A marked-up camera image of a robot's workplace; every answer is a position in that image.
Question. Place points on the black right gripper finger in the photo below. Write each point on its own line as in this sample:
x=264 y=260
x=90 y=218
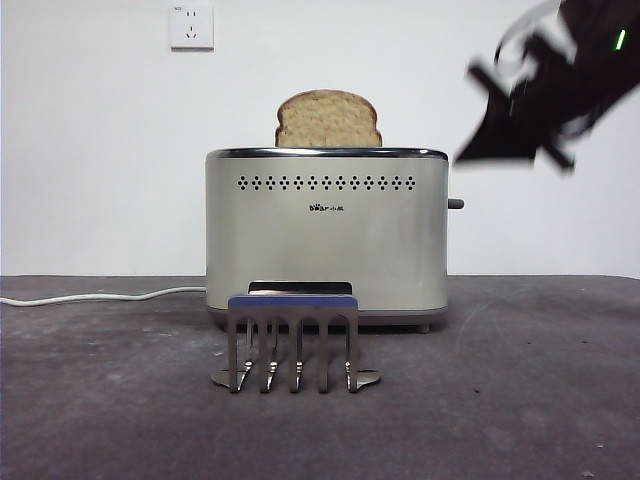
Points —
x=500 y=135

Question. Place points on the grey toaster lever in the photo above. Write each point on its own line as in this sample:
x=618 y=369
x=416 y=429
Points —
x=456 y=203

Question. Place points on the brown bread slice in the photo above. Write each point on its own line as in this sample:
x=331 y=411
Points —
x=327 y=122

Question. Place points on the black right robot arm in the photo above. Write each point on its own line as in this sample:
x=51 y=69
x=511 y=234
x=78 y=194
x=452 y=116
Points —
x=585 y=65

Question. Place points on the cream toaster with steel rim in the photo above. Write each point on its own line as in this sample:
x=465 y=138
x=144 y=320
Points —
x=325 y=250

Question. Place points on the silver metal toast rack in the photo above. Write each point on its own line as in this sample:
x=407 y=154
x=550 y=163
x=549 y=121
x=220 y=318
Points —
x=292 y=303

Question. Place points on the white wall socket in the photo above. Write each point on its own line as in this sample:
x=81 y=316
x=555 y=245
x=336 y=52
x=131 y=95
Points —
x=191 y=28

